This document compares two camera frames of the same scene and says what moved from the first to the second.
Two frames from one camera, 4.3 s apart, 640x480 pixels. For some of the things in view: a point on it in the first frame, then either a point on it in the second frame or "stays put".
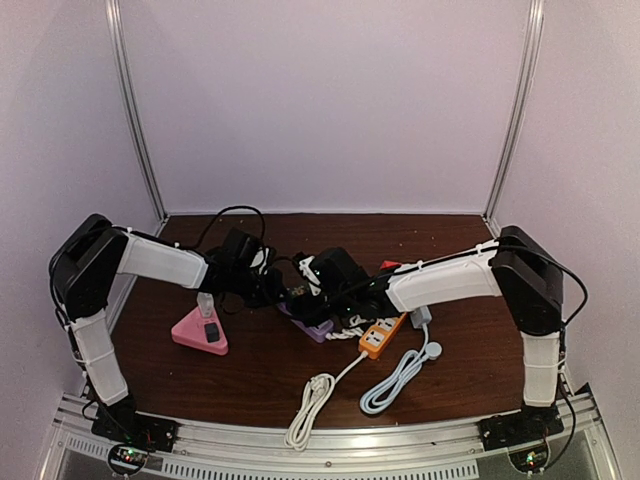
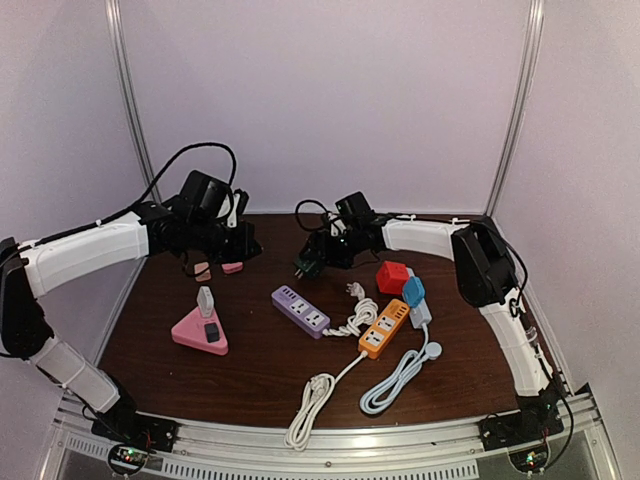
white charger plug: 206,303 stays put
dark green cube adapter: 299,290 to 309,263
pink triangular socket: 201,332 stays put
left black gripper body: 256,294 to 205,240
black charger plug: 212,332 stays put
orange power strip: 376,338 stays put
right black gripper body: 339,307 to 343,252
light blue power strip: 420,316 stays put
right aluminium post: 529,70 stays put
